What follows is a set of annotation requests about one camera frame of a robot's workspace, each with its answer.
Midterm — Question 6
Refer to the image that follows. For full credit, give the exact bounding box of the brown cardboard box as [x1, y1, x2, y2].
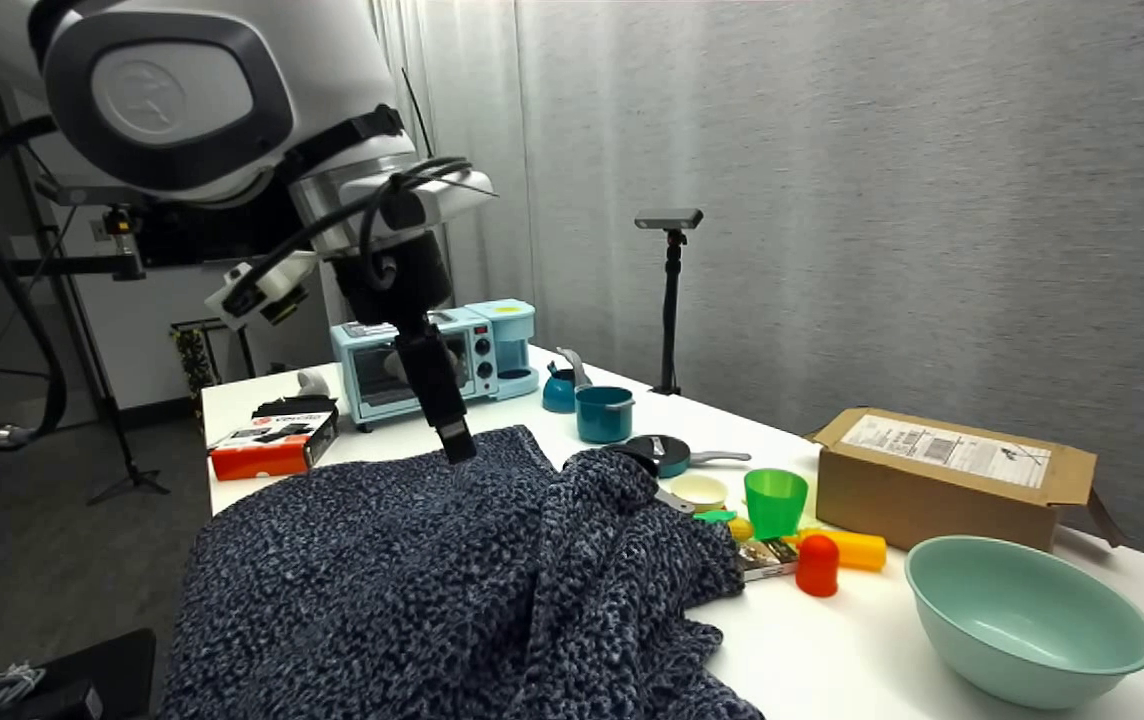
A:
[810, 405, 1105, 557]

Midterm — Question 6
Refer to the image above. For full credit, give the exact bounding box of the green plastic cup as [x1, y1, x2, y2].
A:
[741, 464, 817, 546]

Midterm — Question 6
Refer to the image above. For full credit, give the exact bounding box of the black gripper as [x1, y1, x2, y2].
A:
[327, 238, 486, 468]

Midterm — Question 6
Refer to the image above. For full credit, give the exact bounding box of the dark blue knitted blanket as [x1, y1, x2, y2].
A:
[154, 420, 773, 720]

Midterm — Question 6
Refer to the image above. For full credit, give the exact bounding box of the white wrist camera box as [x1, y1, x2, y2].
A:
[201, 244, 324, 333]

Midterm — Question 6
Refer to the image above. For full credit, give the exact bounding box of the light blue toy oven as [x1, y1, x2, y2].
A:
[324, 296, 543, 431]

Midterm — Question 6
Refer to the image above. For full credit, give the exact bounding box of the teal toy pot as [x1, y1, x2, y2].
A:
[572, 380, 640, 448]

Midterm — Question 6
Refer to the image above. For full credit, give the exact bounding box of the teal toy kettle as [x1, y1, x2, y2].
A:
[537, 344, 597, 420]

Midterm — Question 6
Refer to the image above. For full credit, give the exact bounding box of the mint green bowl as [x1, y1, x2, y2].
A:
[899, 534, 1144, 718]

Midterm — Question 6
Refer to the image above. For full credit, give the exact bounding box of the black camera tripod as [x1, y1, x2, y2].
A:
[650, 226, 693, 402]

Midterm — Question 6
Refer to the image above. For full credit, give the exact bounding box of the yellow toy block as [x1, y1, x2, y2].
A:
[796, 522, 891, 578]

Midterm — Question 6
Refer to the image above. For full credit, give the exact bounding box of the black camera bar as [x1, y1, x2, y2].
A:
[633, 203, 707, 238]

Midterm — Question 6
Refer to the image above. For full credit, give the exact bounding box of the red orange plastic cup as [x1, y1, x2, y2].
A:
[787, 534, 844, 599]

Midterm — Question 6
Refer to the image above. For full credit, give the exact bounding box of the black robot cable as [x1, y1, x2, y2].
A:
[0, 115, 84, 455]

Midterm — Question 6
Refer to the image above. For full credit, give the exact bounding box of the pale yellow plate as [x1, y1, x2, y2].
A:
[664, 472, 735, 514]

